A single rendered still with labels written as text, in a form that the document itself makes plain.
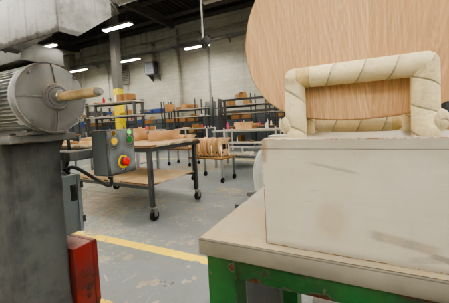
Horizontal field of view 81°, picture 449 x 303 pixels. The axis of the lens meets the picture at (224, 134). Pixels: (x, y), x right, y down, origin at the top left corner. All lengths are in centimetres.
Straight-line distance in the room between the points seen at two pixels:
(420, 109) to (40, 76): 106
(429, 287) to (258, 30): 44
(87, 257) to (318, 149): 123
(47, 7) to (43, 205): 76
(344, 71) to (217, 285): 41
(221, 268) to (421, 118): 39
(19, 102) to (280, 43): 86
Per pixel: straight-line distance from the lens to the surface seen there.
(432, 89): 42
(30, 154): 126
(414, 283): 45
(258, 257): 47
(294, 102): 43
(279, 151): 42
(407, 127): 51
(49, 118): 112
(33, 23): 95
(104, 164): 126
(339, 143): 41
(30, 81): 110
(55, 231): 135
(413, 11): 47
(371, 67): 42
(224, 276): 53
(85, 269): 147
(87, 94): 97
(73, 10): 89
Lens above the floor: 114
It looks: 3 degrees down
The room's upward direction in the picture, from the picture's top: 3 degrees counter-clockwise
